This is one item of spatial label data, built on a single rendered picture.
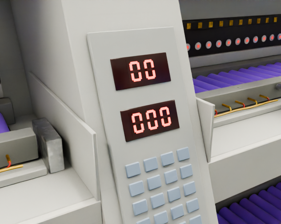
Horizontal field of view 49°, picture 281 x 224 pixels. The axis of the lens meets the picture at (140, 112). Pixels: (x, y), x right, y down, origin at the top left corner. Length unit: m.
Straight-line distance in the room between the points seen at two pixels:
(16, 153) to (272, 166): 0.23
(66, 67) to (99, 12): 0.04
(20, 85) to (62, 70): 0.17
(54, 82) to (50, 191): 0.09
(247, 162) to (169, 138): 0.09
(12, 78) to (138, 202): 0.24
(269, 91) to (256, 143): 0.13
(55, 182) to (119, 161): 0.05
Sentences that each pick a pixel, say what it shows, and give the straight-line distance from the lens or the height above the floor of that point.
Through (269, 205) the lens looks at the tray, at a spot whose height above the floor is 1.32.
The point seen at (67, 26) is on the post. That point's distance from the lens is 0.22.
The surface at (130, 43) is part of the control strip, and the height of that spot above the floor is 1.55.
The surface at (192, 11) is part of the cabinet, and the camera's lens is 0.54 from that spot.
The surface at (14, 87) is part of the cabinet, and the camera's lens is 0.40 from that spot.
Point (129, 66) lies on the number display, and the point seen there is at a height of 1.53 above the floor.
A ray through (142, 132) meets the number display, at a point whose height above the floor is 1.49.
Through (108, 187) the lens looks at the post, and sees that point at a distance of 0.22.
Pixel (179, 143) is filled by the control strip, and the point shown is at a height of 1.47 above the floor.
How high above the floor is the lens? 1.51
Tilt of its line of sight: 3 degrees down
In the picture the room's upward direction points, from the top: 11 degrees counter-clockwise
